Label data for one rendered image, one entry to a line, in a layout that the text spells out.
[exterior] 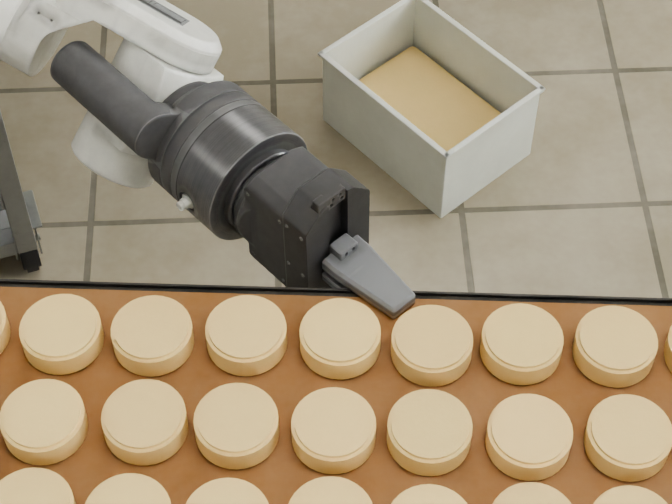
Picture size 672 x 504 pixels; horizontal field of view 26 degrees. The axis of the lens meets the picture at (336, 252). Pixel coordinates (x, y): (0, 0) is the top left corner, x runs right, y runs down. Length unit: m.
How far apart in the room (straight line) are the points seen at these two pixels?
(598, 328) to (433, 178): 1.42
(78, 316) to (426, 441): 0.23
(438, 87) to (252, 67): 0.34
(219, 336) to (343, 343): 0.08
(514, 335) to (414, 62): 1.64
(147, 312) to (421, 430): 0.19
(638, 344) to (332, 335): 0.19
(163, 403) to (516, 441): 0.21
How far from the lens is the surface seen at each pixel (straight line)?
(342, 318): 0.90
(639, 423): 0.87
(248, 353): 0.88
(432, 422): 0.86
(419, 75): 2.48
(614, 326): 0.91
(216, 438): 0.85
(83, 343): 0.90
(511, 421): 0.86
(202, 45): 1.01
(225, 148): 0.96
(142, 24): 1.01
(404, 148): 2.33
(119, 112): 0.98
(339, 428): 0.85
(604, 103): 2.56
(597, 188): 2.43
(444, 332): 0.89
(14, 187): 2.10
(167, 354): 0.89
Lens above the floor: 1.85
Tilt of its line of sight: 53 degrees down
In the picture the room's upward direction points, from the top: straight up
